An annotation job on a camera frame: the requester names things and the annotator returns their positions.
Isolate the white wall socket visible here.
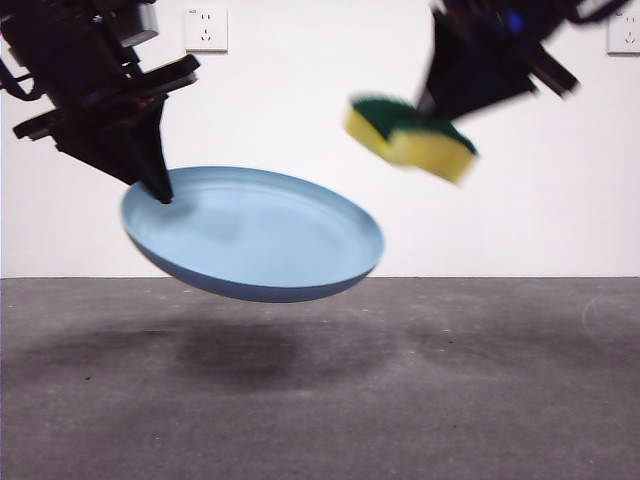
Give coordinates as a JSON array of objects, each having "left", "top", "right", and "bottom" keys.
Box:
[
  {"left": 184, "top": 7, "right": 229, "bottom": 54},
  {"left": 606, "top": 12, "right": 640, "bottom": 55}
]

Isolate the blue round plate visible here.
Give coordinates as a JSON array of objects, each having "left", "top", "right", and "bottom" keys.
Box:
[{"left": 119, "top": 166, "right": 386, "bottom": 304}]

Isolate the yellow sponge with green pad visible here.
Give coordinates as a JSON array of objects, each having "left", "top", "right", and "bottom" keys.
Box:
[{"left": 343, "top": 93, "right": 479, "bottom": 185}]

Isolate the black cable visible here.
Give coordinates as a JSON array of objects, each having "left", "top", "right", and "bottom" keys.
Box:
[
  {"left": 0, "top": 53, "right": 40, "bottom": 105},
  {"left": 564, "top": 0, "right": 636, "bottom": 27}
]

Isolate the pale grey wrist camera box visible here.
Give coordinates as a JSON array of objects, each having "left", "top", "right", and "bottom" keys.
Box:
[{"left": 121, "top": 3, "right": 160, "bottom": 50}]

